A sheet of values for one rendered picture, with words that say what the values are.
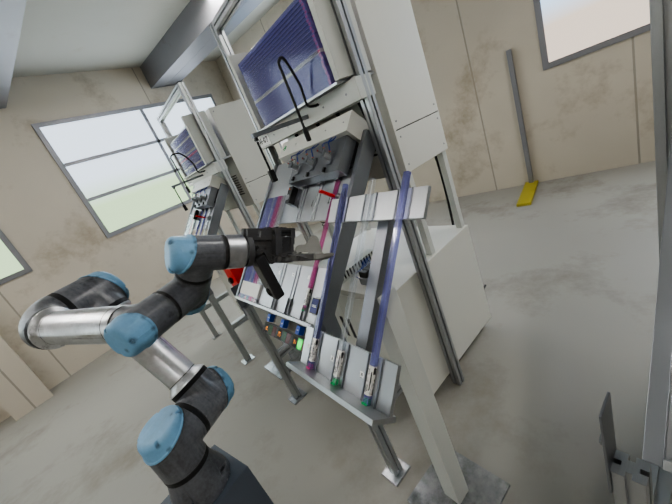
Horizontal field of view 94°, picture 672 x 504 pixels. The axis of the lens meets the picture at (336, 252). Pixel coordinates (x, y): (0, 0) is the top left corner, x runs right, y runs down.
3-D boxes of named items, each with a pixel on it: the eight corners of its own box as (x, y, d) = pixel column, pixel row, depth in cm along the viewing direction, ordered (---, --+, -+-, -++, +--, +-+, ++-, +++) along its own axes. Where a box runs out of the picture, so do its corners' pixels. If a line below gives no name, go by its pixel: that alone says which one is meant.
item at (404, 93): (465, 364, 157) (342, -39, 102) (367, 331, 212) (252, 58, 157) (518, 290, 193) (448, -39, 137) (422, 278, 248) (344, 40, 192)
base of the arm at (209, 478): (192, 529, 74) (169, 504, 71) (166, 501, 84) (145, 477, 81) (240, 468, 84) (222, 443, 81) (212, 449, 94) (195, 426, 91)
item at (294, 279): (321, 326, 104) (314, 325, 102) (243, 297, 156) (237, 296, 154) (335, 270, 107) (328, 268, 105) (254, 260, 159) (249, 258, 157)
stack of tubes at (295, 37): (332, 83, 105) (300, -8, 97) (264, 126, 146) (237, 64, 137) (357, 76, 112) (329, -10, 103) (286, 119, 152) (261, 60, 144)
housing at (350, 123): (374, 149, 116) (346, 130, 108) (302, 172, 155) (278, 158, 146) (378, 130, 117) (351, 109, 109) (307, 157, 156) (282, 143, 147)
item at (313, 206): (353, 223, 111) (342, 217, 108) (268, 228, 163) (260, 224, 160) (374, 138, 116) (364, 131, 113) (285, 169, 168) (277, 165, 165)
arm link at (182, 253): (161, 259, 66) (164, 226, 61) (215, 256, 73) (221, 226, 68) (168, 286, 62) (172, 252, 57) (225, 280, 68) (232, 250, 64)
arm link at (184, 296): (149, 315, 67) (151, 278, 61) (186, 287, 77) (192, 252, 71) (180, 333, 67) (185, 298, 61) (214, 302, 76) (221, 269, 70)
